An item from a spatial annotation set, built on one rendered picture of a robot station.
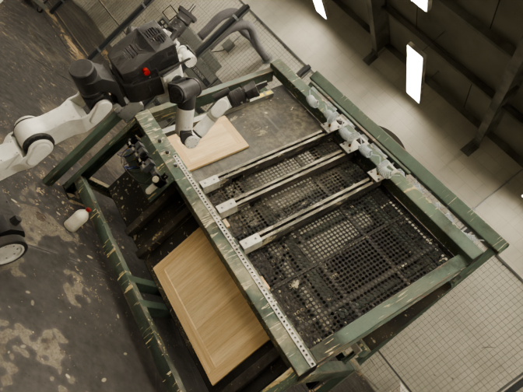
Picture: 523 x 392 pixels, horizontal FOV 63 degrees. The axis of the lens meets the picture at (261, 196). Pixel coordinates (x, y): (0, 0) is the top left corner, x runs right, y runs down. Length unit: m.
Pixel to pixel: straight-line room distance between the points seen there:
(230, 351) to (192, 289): 0.48
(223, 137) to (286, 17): 6.67
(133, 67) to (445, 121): 6.69
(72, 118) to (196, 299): 1.34
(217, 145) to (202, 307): 1.14
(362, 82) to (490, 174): 2.81
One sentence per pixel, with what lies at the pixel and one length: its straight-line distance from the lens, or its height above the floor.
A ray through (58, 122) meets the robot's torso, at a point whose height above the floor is 0.76.
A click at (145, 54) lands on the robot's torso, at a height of 1.28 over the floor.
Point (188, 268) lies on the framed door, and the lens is 2.91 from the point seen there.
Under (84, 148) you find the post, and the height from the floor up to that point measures 0.40.
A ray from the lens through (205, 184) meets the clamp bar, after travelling 2.79.
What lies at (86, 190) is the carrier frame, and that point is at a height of 0.17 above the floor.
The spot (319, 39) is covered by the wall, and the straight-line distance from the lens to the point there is 9.16.
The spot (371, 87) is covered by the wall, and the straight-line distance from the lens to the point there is 8.48.
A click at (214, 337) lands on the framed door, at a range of 2.74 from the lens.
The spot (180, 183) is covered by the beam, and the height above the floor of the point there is 0.82.
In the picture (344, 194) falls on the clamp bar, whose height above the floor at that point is 1.58.
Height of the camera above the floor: 1.47
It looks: 6 degrees down
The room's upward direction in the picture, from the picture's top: 49 degrees clockwise
